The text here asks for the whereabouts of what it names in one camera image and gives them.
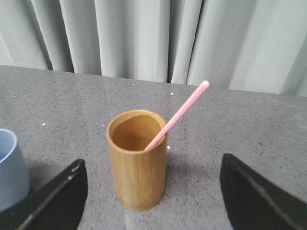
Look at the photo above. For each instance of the pink chopstick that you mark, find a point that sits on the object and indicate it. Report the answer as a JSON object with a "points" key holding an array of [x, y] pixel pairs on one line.
{"points": [[180, 112]]}

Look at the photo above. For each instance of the blue plastic cup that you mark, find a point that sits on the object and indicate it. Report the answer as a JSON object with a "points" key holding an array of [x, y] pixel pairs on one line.
{"points": [[14, 176]]}

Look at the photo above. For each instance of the bamboo cylindrical holder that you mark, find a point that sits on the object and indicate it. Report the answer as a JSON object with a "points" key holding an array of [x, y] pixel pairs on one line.
{"points": [[138, 173]]}

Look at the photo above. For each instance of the grey-white curtain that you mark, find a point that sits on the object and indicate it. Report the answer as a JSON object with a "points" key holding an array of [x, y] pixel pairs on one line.
{"points": [[249, 45]]}

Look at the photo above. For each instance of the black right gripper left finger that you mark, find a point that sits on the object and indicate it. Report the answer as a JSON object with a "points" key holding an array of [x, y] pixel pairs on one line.
{"points": [[58, 205]]}

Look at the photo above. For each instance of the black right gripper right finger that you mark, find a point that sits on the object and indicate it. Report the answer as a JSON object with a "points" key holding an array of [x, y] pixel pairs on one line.
{"points": [[254, 203]]}

